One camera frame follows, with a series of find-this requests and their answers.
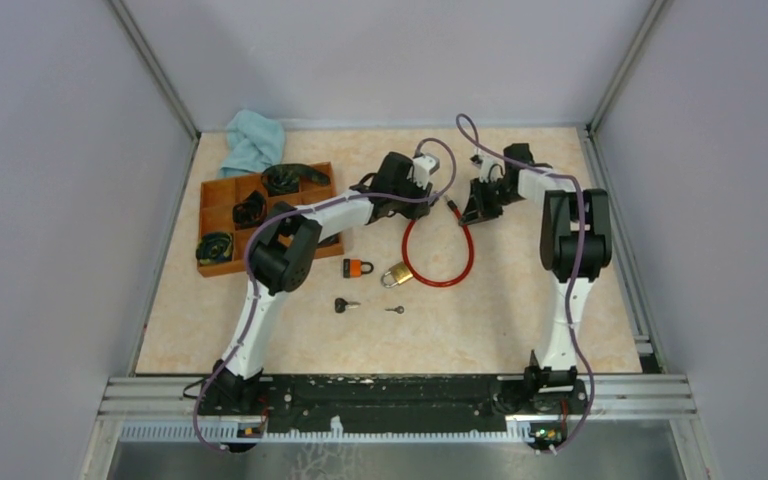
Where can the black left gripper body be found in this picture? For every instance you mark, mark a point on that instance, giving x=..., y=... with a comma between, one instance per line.
x=412, y=190

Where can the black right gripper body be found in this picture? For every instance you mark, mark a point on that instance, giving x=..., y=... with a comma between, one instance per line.
x=492, y=196

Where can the red cable lock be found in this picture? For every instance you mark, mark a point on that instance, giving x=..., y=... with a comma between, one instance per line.
x=453, y=207

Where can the brass padlock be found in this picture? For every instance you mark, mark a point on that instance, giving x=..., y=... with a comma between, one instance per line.
x=396, y=275

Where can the orange black padlock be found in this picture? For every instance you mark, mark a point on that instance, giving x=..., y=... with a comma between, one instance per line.
x=355, y=268

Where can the small silver key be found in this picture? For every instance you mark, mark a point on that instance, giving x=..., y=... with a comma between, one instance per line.
x=394, y=309

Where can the black head key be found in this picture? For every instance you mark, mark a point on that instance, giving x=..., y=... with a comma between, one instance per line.
x=342, y=305

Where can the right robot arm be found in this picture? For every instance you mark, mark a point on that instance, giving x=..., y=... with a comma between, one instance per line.
x=575, y=242

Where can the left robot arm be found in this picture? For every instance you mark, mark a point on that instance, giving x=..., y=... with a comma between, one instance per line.
x=279, y=257

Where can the dark patterned tie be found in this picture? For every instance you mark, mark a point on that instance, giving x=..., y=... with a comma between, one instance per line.
x=284, y=179

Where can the light blue towel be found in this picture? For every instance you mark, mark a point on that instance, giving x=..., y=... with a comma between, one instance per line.
x=255, y=143

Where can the rolled tie middle tray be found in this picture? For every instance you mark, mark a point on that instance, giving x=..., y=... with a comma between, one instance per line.
x=250, y=212

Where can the wooden divided tray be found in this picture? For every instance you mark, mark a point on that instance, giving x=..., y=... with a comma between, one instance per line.
x=217, y=197

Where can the rolled tie at tray corner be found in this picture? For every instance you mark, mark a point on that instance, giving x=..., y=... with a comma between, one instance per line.
x=215, y=248

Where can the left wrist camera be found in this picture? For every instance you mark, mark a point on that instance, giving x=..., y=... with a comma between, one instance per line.
x=423, y=167

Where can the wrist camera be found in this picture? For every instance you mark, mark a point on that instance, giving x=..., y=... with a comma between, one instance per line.
x=491, y=169
x=423, y=167

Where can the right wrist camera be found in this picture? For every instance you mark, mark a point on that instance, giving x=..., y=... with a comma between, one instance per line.
x=491, y=169

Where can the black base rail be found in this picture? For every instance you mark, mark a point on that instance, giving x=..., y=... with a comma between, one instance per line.
x=387, y=403

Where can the aluminium frame post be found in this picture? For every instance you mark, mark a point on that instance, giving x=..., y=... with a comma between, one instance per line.
x=149, y=59

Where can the white slotted cable duct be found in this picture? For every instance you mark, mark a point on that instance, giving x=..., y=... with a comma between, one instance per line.
x=232, y=432

